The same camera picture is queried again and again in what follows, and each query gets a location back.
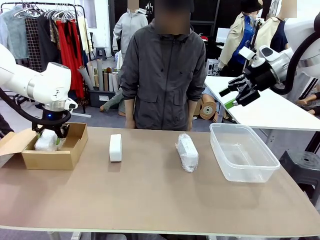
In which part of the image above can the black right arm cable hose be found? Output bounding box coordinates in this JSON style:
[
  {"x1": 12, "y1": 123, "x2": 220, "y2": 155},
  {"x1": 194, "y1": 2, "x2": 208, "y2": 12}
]
[{"x1": 271, "y1": 32, "x2": 320, "y2": 96}]

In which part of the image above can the tall grey tube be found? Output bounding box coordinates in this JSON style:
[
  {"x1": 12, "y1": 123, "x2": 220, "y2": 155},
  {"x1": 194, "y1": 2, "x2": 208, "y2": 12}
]
[{"x1": 96, "y1": 59, "x2": 105, "y2": 91}]

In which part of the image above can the mannequin beige coat blue shirt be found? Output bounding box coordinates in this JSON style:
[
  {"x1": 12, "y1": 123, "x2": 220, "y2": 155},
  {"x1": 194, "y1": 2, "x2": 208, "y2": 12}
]
[{"x1": 217, "y1": 0, "x2": 262, "y2": 77}]

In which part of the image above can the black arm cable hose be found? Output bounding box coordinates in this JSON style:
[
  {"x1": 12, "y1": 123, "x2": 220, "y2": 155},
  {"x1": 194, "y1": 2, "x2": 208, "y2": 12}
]
[
  {"x1": 0, "y1": 87, "x2": 72, "y2": 131},
  {"x1": 271, "y1": 32, "x2": 320, "y2": 96}
]

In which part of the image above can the beige paper roll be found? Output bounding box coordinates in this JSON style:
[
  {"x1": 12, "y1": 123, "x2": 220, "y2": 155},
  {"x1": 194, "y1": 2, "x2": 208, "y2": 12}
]
[{"x1": 86, "y1": 61, "x2": 97, "y2": 88}]

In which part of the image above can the narrow bubble-wrapped white clock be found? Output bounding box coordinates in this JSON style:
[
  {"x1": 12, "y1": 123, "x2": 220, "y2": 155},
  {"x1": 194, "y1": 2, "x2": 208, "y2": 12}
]
[{"x1": 176, "y1": 133, "x2": 199, "y2": 173}]

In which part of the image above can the child mannequin in green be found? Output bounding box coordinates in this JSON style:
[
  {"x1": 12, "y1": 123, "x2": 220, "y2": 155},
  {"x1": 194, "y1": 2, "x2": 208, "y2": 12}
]
[{"x1": 99, "y1": 87, "x2": 126, "y2": 117}]

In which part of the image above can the cream hanging garment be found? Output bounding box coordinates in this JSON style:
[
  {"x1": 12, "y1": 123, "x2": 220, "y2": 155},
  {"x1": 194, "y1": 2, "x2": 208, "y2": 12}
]
[{"x1": 76, "y1": 16, "x2": 91, "y2": 55}]

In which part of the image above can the dark checkered hanging dress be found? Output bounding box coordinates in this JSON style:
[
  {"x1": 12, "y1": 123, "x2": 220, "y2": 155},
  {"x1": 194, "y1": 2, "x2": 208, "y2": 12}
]
[{"x1": 24, "y1": 17, "x2": 42, "y2": 73}]

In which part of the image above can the black hanging garment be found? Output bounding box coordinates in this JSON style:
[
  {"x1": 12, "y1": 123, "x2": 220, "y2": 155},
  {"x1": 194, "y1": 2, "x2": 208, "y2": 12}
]
[{"x1": 37, "y1": 16, "x2": 61, "y2": 73}]

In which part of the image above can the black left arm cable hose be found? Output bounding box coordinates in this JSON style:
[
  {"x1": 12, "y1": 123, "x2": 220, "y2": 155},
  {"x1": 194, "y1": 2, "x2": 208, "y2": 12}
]
[{"x1": 0, "y1": 87, "x2": 72, "y2": 131}]

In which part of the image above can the black metal clothes rack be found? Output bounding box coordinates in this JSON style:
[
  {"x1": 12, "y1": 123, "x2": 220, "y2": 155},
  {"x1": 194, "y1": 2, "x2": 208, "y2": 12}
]
[{"x1": 0, "y1": 2, "x2": 87, "y2": 115}]

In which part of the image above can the lying mannequin torso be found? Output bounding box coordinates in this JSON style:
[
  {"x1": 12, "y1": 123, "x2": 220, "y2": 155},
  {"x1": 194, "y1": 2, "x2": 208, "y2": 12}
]
[{"x1": 201, "y1": 87, "x2": 223, "y2": 118}]

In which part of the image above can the white work table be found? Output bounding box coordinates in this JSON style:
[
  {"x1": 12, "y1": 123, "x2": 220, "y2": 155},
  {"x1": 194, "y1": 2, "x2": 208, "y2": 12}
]
[{"x1": 204, "y1": 75, "x2": 320, "y2": 131}]

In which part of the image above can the dark grey storage bin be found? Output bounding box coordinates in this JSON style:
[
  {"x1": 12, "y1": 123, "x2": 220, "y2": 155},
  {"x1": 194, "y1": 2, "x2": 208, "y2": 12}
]
[{"x1": 88, "y1": 89, "x2": 118, "y2": 108}]

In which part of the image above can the white monitor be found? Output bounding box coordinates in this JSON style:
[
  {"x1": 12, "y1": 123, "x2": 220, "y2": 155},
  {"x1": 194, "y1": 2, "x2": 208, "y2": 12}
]
[{"x1": 215, "y1": 27, "x2": 235, "y2": 43}]

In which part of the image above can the person in grey jacket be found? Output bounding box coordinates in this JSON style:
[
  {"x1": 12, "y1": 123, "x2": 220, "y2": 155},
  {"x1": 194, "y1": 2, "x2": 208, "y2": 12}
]
[{"x1": 119, "y1": 0, "x2": 207, "y2": 132}]

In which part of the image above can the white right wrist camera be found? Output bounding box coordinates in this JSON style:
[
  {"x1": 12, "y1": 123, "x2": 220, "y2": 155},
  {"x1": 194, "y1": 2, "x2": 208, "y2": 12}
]
[{"x1": 238, "y1": 46, "x2": 258, "y2": 61}]

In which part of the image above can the bystander in dark sleeve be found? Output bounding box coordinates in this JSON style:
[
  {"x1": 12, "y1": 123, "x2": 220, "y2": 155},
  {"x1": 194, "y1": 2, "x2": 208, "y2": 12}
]
[{"x1": 0, "y1": 113, "x2": 15, "y2": 140}]

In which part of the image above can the mannequin cream jacket navy shirt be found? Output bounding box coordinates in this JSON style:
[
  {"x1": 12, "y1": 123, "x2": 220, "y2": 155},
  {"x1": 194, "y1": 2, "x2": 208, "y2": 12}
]
[{"x1": 254, "y1": 0, "x2": 291, "y2": 55}]

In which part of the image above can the person's right forearm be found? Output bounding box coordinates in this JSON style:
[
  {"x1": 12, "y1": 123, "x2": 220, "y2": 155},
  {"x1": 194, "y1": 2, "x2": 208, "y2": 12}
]
[{"x1": 124, "y1": 99, "x2": 136, "y2": 121}]

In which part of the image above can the cardboard box on floor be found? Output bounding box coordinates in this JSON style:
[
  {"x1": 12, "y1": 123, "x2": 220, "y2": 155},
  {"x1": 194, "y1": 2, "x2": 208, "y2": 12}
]
[{"x1": 192, "y1": 99, "x2": 202, "y2": 120}]

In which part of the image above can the clear plastic container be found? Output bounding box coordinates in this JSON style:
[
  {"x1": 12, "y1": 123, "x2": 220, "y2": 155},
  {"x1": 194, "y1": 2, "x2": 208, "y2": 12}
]
[{"x1": 209, "y1": 122, "x2": 281, "y2": 183}]

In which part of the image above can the black plastic stool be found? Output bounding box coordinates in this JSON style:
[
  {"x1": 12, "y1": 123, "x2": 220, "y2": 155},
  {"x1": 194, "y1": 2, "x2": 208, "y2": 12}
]
[{"x1": 278, "y1": 149, "x2": 320, "y2": 201}]

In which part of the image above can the wide bubble-wrapped white clock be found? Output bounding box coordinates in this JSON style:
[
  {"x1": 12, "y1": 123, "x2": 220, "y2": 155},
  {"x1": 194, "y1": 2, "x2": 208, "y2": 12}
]
[{"x1": 34, "y1": 128, "x2": 66, "y2": 152}]

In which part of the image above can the red hanging dress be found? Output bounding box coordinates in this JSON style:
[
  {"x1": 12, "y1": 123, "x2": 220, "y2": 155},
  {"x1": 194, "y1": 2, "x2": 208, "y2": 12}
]
[{"x1": 55, "y1": 19, "x2": 86, "y2": 100}]

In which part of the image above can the cream paper tube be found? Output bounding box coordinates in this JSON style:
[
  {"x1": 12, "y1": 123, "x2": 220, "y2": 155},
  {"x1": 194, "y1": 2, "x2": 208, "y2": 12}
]
[{"x1": 112, "y1": 72, "x2": 120, "y2": 92}]

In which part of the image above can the grey-blue hanging sweater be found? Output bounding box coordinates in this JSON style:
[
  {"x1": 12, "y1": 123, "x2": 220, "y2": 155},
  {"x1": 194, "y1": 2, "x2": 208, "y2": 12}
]
[{"x1": 0, "y1": 6, "x2": 30, "y2": 60}]

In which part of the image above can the small grey stool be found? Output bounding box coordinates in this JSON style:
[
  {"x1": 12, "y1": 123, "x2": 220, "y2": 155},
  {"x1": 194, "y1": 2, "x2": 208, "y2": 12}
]
[{"x1": 95, "y1": 46, "x2": 108, "y2": 61}]

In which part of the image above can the leaning grey cardboard roll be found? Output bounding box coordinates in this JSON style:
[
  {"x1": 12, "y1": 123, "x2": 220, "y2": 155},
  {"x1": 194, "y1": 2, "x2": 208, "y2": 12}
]
[{"x1": 77, "y1": 65, "x2": 95, "y2": 91}]

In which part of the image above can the open brown cardboard box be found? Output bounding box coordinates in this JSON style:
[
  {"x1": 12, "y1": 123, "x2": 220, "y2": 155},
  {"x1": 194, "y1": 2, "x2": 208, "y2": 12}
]
[{"x1": 0, "y1": 122, "x2": 89, "y2": 171}]

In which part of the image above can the white computer case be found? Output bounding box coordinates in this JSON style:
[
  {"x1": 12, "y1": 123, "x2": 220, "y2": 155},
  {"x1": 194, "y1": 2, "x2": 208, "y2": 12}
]
[{"x1": 206, "y1": 58, "x2": 221, "y2": 76}]

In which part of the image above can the black tripod stand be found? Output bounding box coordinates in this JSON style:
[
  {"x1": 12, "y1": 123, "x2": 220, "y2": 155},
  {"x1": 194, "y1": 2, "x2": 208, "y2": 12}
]
[{"x1": 246, "y1": 18, "x2": 263, "y2": 55}]

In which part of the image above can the unwrapped white clock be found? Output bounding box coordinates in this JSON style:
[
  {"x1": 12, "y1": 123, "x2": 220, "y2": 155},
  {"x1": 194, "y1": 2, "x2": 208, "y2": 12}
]
[{"x1": 109, "y1": 133, "x2": 123, "y2": 163}]

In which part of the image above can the white table leg frame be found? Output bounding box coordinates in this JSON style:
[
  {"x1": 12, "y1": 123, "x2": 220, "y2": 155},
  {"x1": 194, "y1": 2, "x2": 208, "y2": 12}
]
[{"x1": 46, "y1": 230, "x2": 83, "y2": 240}]

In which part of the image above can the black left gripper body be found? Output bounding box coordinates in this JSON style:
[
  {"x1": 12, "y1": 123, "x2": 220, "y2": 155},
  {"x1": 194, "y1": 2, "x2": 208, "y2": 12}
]
[{"x1": 31, "y1": 106, "x2": 71, "y2": 131}]

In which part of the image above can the person's left forearm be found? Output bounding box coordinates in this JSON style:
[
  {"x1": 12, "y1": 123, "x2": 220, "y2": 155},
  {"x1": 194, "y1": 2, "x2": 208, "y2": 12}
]
[{"x1": 189, "y1": 99, "x2": 198, "y2": 118}]

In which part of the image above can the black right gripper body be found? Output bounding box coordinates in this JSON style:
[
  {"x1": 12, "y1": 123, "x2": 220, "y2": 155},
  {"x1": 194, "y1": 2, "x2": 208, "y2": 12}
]
[{"x1": 243, "y1": 60, "x2": 281, "y2": 92}]

